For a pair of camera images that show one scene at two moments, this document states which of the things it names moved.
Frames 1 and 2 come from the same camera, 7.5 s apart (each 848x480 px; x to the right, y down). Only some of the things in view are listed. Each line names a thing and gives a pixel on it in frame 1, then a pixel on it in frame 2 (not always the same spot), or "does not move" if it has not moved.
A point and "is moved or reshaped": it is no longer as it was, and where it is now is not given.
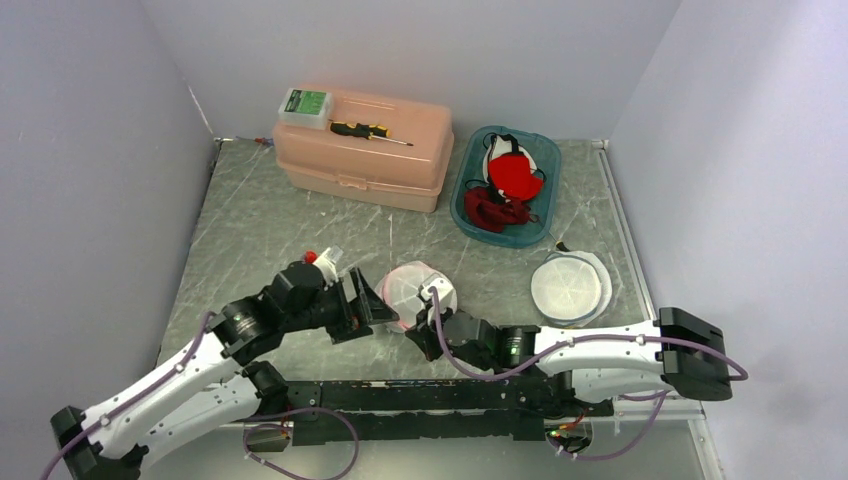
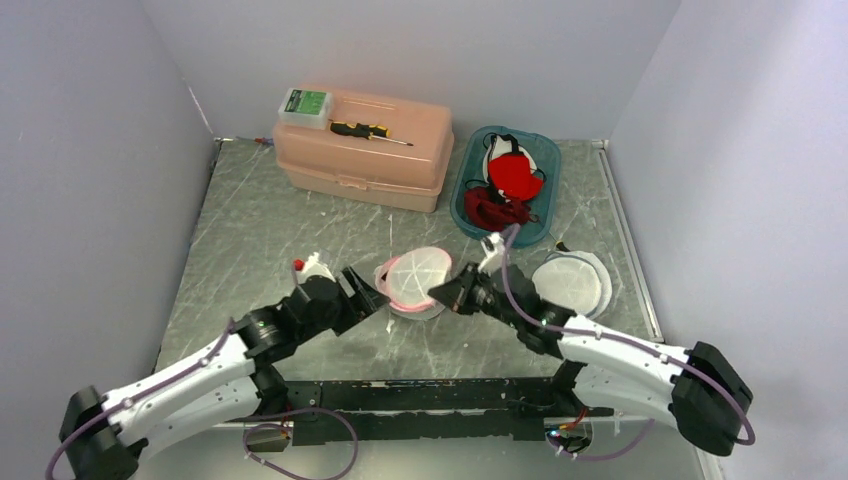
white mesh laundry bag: (572, 288) does not move
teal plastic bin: (469, 167) does not move
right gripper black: (423, 334) → (456, 292)
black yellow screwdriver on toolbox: (368, 131) does not move
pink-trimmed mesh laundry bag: (399, 289) is moved or reshaped
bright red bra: (512, 174) does not move
